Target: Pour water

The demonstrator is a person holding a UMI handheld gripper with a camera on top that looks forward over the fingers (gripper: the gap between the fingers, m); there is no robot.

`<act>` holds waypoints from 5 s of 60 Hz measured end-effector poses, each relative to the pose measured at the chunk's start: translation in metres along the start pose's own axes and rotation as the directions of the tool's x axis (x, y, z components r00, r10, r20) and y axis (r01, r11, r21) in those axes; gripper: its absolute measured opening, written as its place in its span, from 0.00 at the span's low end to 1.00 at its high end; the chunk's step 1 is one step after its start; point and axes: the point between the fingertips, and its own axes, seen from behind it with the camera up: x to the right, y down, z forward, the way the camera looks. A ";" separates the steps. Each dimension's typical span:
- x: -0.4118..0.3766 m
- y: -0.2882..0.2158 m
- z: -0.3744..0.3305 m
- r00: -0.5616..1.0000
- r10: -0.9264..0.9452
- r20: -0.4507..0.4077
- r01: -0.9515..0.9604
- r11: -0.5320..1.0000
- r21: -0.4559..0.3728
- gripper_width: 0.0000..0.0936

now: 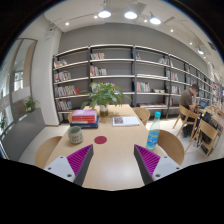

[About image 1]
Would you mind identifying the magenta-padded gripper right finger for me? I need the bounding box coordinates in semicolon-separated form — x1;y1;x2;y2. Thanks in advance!
133;144;184;186

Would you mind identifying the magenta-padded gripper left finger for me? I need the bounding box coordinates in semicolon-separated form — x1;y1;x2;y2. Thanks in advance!
43;144;95;187

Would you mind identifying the clear bottle with teal cap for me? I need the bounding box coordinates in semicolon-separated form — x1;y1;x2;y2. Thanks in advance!
145;111;162;151

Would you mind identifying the pale green ceramic mug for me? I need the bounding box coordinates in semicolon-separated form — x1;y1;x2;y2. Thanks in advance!
67;125;84;145

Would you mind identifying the dark blue book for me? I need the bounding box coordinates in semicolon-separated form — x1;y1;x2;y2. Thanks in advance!
69;115;100;130

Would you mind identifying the flat round red coaster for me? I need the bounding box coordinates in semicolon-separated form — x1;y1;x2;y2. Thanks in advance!
93;135;108;145

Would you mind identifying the slatted wooden chair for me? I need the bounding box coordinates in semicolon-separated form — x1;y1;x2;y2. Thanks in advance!
172;103;201;139
184;118;219;161

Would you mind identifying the white book with red print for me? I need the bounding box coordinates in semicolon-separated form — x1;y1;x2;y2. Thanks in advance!
112;115;141;127

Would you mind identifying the pink book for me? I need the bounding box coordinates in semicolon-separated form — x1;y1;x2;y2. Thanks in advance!
71;109;98;118

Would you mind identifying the black backpack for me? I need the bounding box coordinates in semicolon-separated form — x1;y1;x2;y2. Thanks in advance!
199;111;214;137

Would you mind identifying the small potted plant by window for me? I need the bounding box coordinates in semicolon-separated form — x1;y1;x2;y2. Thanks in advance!
23;96;38;113

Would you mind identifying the person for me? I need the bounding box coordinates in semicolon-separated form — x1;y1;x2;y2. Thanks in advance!
179;83;201;138

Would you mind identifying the open laptop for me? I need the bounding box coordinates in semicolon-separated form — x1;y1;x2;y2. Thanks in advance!
198;99;209;110

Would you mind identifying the green potted plant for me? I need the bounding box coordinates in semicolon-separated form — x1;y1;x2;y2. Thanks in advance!
80;81;132;118

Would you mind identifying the grey shelf unit with books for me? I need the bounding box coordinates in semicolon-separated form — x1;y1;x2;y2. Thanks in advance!
52;43;215;124

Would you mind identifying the group of ceiling lights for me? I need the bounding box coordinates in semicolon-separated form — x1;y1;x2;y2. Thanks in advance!
64;8;206;56

